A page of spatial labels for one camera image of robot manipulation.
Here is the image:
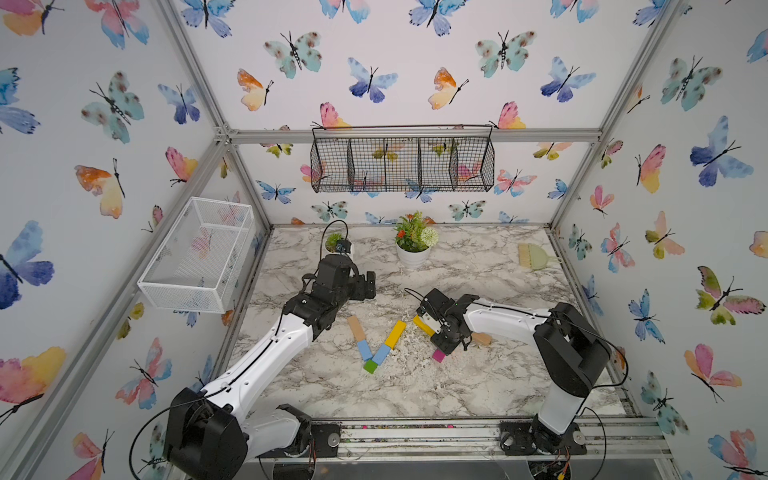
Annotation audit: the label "magenta cube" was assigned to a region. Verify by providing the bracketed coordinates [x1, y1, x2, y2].
[432, 349, 446, 363]

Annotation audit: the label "yellow block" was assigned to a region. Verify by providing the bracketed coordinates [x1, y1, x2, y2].
[413, 315, 435, 337]
[384, 321, 407, 349]

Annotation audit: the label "natural wood block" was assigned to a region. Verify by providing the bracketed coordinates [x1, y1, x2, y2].
[347, 316, 366, 342]
[471, 332, 493, 346]

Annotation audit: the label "light blue block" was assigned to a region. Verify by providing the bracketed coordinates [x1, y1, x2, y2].
[357, 339, 373, 362]
[372, 344, 391, 365]

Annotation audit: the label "green cube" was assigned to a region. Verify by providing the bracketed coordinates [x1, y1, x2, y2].
[364, 359, 378, 374]

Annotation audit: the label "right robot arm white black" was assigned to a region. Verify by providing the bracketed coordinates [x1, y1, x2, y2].
[416, 289, 618, 457]

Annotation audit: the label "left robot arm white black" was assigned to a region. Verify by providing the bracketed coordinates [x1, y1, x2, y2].
[163, 254, 376, 479]

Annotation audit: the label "small green potted plant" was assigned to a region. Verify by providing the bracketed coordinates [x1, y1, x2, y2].
[324, 232, 348, 254]

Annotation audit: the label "flowering potted plant white pot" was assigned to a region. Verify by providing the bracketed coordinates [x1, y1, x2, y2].
[395, 211, 439, 269]

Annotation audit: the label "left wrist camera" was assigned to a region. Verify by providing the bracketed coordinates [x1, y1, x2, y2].
[335, 239, 352, 255]

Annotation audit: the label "white mesh wall basket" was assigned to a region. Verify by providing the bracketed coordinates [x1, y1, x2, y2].
[137, 197, 255, 314]

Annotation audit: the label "black wire wall basket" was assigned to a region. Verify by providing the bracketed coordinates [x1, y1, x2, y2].
[305, 125, 495, 194]

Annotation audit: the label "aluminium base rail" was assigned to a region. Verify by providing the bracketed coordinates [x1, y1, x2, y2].
[170, 416, 673, 463]

